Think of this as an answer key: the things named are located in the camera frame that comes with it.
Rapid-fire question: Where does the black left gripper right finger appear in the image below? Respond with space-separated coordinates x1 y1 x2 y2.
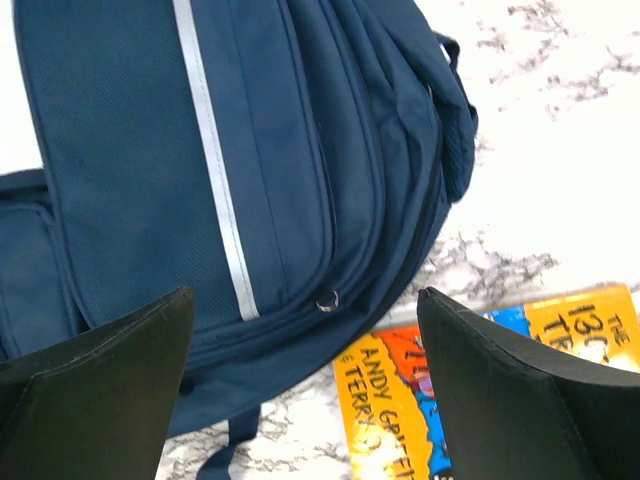
417 287 639 479

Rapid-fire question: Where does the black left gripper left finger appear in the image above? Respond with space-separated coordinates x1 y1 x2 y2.
1 287 194 479

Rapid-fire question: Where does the yellow orange paperback book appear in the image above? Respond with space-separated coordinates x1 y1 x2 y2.
334 284 639 479

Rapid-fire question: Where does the navy blue student backpack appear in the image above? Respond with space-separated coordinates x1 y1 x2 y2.
1 1 478 479

